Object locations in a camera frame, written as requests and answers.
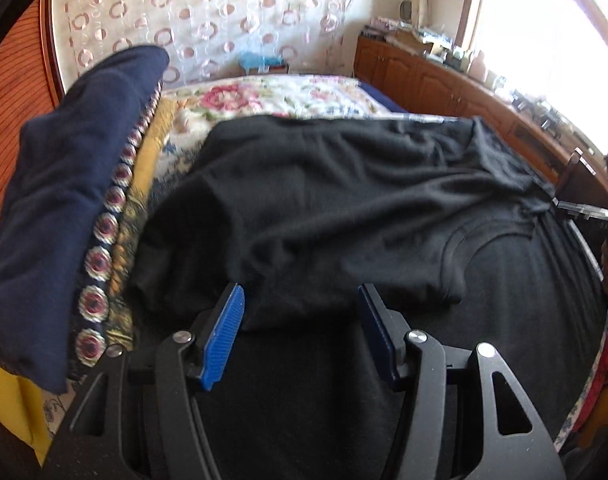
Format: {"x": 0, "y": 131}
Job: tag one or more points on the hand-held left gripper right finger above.
{"x": 379, "y": 335}

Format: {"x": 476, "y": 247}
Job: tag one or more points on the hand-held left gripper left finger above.
{"x": 223, "y": 340}

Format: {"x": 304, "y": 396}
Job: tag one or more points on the navy bed sheet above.
{"x": 386, "y": 100}

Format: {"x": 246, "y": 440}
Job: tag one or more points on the blue box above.
{"x": 261, "y": 62}

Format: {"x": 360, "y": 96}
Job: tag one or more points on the clutter of bottles and boxes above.
{"x": 459, "y": 52}

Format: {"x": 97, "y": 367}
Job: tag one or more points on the circle-patterned sheer curtain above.
{"x": 208, "y": 10}

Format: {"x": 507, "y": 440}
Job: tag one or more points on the window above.
{"x": 549, "y": 35}

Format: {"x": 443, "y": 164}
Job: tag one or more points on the wooden slatted wardrobe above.
{"x": 18, "y": 85}

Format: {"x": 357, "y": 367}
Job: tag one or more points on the wooden side cabinet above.
{"x": 424, "y": 80}

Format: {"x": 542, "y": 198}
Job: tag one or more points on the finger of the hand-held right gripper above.
{"x": 584, "y": 210}

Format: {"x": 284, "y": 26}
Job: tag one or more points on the dark wooden chair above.
{"x": 574, "y": 175}

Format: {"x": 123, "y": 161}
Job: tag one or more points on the black printed t-shirt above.
{"x": 334, "y": 210}

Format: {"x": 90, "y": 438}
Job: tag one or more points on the red cloth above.
{"x": 606, "y": 370}

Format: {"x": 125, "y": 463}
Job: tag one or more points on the navy folded blanket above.
{"x": 48, "y": 185}

